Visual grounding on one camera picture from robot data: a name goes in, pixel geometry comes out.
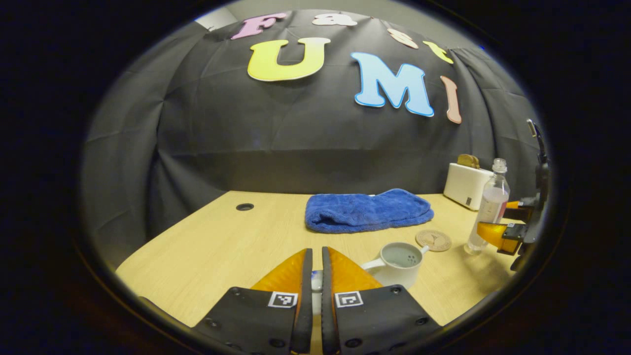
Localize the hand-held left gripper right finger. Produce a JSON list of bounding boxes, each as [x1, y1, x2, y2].
[[321, 247, 442, 355]]

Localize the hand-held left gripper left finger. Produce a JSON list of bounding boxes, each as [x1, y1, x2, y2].
[[192, 248, 314, 355]]

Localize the white teacup lid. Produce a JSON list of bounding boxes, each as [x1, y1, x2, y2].
[[312, 270, 323, 316]]

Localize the clear plastic water bottle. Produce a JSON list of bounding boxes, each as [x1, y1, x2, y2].
[[464, 158, 511, 255]]

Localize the white ceramic teacup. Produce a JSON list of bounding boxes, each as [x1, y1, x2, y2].
[[361, 242, 429, 290]]

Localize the round wooden coaster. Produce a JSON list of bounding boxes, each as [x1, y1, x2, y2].
[[415, 230, 452, 252]]

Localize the white toaster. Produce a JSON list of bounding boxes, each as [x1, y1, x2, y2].
[[443, 163, 495, 212]]

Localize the blue towel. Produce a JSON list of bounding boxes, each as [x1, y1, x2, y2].
[[304, 188, 435, 234]]

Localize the black backdrop cloth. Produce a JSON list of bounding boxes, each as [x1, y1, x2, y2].
[[81, 9, 543, 257]]

